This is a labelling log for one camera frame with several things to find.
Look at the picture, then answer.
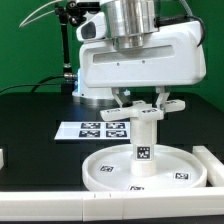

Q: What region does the white right fence rail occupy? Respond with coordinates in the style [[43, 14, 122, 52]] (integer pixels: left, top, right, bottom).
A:
[[193, 146, 224, 187]]

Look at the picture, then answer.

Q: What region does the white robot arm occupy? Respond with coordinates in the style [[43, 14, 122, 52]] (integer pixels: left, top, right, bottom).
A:
[[76, 0, 206, 107]]

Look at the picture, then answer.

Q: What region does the white cross-shaped table base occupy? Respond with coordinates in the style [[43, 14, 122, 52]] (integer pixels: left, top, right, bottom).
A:
[[100, 100, 185, 121]]

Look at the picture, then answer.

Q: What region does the white left fence piece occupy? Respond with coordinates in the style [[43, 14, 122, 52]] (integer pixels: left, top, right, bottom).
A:
[[0, 149, 4, 170]]

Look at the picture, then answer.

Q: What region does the white round table top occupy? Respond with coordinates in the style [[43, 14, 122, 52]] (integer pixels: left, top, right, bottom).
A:
[[82, 144, 207, 191]]

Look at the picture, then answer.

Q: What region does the white marker tag plate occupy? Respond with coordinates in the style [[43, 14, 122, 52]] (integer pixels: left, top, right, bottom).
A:
[[54, 122, 130, 140]]

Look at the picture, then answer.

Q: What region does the black cable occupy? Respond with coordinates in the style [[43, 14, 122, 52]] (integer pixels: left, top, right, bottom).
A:
[[0, 75, 65, 96]]

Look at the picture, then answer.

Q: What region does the white front fence rail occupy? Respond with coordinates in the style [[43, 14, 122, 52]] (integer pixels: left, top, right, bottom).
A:
[[0, 187, 224, 221]]

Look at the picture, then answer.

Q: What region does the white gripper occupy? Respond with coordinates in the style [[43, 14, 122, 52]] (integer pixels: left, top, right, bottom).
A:
[[80, 21, 206, 110]]

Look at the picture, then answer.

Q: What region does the white cable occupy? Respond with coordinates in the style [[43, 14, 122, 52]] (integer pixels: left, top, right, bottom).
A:
[[18, 0, 63, 29]]

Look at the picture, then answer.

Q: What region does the white fence rail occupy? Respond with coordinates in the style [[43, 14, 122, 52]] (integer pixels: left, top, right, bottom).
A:
[[0, 187, 224, 221], [193, 146, 224, 187]]

